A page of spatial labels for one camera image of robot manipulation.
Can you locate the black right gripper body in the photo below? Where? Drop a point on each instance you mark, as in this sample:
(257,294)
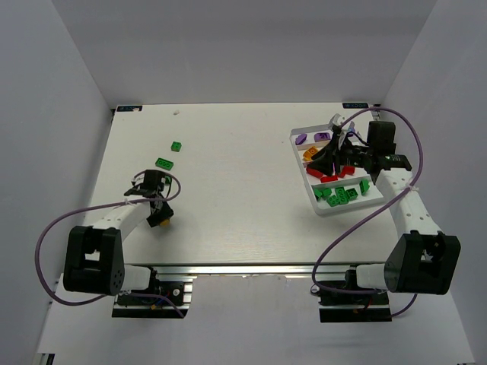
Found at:
(338,153)

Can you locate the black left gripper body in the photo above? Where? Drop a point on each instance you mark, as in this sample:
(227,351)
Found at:
(158,214)

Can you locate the red long lego brick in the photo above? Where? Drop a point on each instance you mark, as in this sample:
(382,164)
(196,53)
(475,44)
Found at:
(347,171)

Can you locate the yellow round lego piece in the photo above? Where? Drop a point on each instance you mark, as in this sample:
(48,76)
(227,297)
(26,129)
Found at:
(312,150)

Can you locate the red half-round lego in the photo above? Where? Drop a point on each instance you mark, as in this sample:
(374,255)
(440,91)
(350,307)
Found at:
(315,173)

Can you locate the purple lego plate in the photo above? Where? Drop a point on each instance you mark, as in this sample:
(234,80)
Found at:
(322,136)

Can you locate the green square lego brick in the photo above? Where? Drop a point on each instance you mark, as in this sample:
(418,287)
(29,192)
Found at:
(364,186)

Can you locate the purple curved lego piece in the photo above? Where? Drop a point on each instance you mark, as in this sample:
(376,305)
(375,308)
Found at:
(300,139)

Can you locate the green thin lego plate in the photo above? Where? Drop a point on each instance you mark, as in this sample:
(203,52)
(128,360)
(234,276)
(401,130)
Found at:
(342,195)

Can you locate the red rectangular lego brick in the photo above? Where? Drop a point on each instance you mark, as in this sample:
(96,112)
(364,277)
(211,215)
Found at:
(328,179)

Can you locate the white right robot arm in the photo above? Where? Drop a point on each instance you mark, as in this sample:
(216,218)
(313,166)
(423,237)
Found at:
(424,259)

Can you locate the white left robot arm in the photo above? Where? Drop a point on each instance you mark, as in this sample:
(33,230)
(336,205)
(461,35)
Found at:
(94,262)

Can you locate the green flat lego plate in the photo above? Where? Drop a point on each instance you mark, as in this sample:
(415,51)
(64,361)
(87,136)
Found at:
(164,164)

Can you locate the green lego under gripper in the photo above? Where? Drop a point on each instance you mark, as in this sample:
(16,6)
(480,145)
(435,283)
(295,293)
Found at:
(351,194)

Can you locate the small green square lego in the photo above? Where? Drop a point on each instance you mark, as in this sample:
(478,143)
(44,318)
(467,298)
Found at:
(176,146)

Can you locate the blue label sticker right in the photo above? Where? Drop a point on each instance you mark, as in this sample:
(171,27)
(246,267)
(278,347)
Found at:
(355,106)

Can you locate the blue label sticker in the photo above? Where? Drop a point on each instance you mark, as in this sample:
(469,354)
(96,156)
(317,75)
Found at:
(355,106)
(129,108)

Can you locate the blue label sticker left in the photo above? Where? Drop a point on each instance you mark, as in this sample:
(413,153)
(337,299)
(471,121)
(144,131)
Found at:
(129,108)

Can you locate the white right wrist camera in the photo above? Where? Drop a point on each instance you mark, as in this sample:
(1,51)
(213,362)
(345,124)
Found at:
(335,125)

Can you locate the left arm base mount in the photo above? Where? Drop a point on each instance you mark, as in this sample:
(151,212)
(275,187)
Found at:
(168,296)

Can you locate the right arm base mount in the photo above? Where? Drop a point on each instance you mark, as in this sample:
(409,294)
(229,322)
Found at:
(350,308)

